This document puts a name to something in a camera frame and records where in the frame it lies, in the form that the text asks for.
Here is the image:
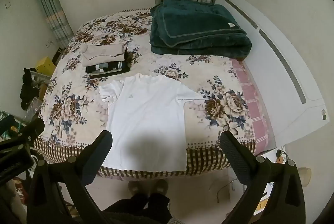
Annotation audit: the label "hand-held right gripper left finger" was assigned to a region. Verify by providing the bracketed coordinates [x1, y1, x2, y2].
[27, 130, 113, 224]

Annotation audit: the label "red patterned cloth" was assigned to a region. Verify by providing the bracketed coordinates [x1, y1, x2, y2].
[13, 177, 30, 202]

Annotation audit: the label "dark green blanket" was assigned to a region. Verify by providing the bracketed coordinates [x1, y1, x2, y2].
[149, 0, 252, 60]

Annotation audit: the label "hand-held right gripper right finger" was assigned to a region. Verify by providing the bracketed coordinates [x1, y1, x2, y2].
[220, 131, 306, 224]

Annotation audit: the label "yellow box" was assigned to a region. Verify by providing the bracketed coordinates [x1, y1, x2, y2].
[35, 57, 56, 74]

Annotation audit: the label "black cloth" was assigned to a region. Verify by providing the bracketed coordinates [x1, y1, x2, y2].
[19, 68, 39, 111]

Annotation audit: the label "person's right slipper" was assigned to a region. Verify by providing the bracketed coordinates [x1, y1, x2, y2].
[153, 179, 169, 196]

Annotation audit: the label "person's black pants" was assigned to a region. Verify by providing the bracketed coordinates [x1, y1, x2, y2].
[104, 193, 173, 224]

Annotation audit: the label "person's left slipper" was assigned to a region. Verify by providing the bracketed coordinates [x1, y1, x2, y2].
[128, 180, 147, 196]

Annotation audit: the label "black striped folded garment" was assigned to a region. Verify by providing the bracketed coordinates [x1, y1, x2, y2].
[86, 58, 130, 76]

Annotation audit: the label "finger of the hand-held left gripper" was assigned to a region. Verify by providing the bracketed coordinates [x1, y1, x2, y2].
[0, 115, 15, 133]
[0, 118, 45, 155]

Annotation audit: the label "floral bedspread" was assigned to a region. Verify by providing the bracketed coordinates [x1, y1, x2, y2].
[33, 8, 257, 180]

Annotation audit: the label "black cable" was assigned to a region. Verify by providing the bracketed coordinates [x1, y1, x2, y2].
[216, 178, 237, 202]

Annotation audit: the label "person's slipper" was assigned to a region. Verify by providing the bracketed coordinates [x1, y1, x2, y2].
[153, 179, 169, 196]
[128, 180, 147, 196]

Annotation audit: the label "pink checked sheet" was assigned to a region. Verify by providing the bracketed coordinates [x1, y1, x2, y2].
[231, 58, 274, 155]

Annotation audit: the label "white headboard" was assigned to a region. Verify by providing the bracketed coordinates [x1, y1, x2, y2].
[216, 0, 330, 151]

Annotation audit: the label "cardboard box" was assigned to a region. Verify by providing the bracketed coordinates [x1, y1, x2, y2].
[39, 83, 49, 99]

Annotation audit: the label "beige folded garment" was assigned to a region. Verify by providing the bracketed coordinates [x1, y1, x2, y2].
[80, 43, 128, 62]

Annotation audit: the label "beige lamp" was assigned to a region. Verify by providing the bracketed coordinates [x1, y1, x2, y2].
[297, 167, 312, 185]

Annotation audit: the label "clear plastic bag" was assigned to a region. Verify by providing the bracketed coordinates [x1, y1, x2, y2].
[25, 97, 43, 123]

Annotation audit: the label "white t-shirt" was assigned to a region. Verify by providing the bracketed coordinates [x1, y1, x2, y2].
[99, 73, 205, 172]

